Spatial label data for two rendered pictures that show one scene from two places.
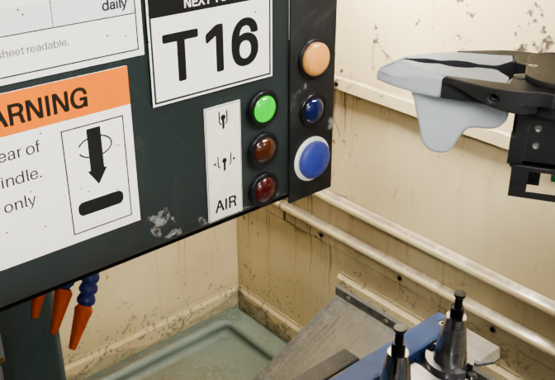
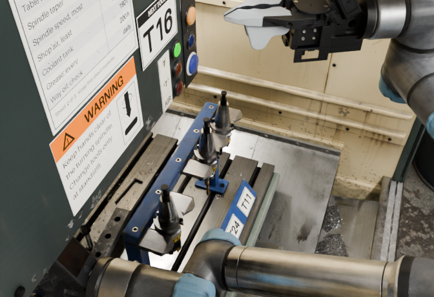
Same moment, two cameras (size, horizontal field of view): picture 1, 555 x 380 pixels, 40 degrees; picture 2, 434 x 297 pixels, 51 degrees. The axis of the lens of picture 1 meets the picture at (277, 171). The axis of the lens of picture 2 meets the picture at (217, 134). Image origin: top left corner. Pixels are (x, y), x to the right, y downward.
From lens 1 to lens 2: 0.26 m
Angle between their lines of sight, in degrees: 29
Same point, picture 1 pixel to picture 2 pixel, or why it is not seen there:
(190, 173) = (155, 93)
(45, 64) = (108, 71)
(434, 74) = (258, 16)
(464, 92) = (274, 22)
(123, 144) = (135, 93)
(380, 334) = not seen: hidden behind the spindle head
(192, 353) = not seen: hidden behind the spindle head
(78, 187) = (123, 122)
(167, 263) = not seen: hidden behind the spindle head
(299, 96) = (186, 36)
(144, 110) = (139, 73)
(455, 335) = (225, 113)
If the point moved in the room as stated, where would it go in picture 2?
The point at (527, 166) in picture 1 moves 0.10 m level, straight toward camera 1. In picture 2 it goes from (301, 49) to (323, 90)
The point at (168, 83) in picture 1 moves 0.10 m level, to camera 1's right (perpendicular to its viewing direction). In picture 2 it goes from (146, 56) to (219, 35)
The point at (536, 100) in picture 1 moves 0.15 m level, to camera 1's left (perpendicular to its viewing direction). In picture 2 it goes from (307, 21) to (209, 50)
